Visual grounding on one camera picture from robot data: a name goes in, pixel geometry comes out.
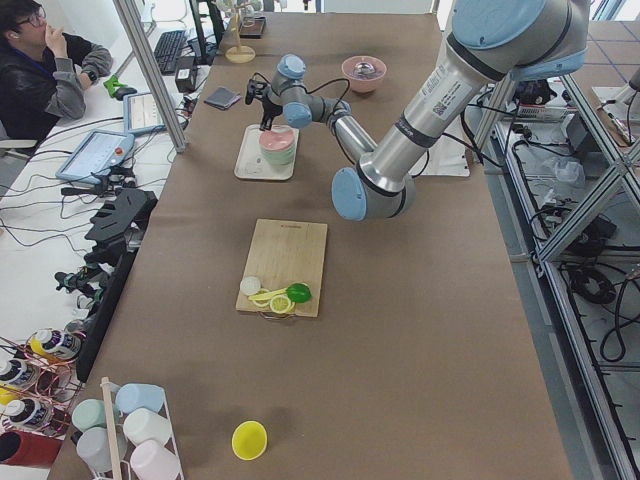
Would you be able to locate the blue teach pendant far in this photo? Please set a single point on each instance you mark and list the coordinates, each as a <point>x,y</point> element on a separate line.
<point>141,114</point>

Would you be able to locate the aluminium frame post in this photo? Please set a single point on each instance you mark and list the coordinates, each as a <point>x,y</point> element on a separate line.
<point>130,21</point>

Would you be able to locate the blue teach pendant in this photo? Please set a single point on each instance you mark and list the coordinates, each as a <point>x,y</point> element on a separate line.
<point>141,114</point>
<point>96,155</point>

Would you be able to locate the blue teach pendant near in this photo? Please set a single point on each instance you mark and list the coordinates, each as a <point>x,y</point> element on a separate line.
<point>96,155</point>

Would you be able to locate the cream rabbit tray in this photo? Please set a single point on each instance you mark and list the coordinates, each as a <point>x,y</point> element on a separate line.
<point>252,165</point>

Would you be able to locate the green lime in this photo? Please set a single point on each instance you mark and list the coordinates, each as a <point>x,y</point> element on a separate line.
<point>299,292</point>

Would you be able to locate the grey folded cloth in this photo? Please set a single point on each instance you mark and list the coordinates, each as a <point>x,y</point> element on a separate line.
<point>222,98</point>

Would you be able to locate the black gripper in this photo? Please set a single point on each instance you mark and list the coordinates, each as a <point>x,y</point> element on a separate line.
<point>270,106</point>

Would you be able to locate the lemon half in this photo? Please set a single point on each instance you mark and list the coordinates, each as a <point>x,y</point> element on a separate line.
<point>281,304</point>

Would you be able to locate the yellow cup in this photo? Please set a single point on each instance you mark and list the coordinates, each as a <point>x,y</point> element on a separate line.
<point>249,440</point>

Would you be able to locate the white steamed bun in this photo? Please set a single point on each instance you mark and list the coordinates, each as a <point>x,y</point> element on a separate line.
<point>250,285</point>

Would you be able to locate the black keyboard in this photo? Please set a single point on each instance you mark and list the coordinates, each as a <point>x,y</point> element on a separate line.
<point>168,49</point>

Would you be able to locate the metal ice scoop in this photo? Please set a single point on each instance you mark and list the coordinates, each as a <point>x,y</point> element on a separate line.
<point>364,70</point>

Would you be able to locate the small pink bowl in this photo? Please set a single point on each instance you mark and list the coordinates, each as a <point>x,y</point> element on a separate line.
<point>278,138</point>

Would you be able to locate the bamboo cutting board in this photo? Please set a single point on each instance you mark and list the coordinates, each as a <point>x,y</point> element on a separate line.
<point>284,252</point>

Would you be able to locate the pink bowl with ice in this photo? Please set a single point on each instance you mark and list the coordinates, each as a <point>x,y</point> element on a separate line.
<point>359,85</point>

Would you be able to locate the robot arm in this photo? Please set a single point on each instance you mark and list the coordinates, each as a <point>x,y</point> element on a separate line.
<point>526,40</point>

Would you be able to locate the seated person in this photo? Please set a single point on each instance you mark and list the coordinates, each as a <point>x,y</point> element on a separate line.
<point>44,71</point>

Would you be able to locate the green bowl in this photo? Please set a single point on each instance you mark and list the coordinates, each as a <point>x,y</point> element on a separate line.
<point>278,157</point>

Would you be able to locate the cup rack with cups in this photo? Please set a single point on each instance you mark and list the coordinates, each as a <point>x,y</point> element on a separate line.
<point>127,433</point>

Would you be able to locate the wooden mug tree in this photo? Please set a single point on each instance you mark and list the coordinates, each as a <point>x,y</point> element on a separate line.
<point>240,12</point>

